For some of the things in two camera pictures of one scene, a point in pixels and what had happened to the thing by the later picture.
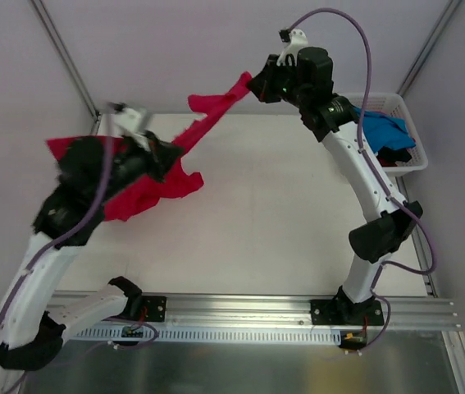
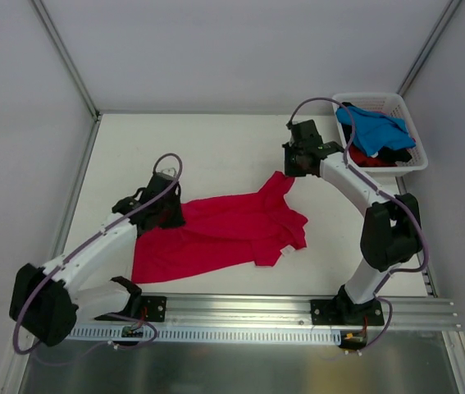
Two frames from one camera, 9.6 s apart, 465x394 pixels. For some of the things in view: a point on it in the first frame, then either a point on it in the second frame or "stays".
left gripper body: (155, 155) -> (168, 214)
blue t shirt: (384, 130) stays
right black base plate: (345, 312) stays
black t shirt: (394, 154) stays
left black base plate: (156, 308) stays
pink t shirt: (182, 173) -> (221, 232)
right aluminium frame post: (443, 20) stays
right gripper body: (267, 82) -> (294, 160)
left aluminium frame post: (70, 59) stays
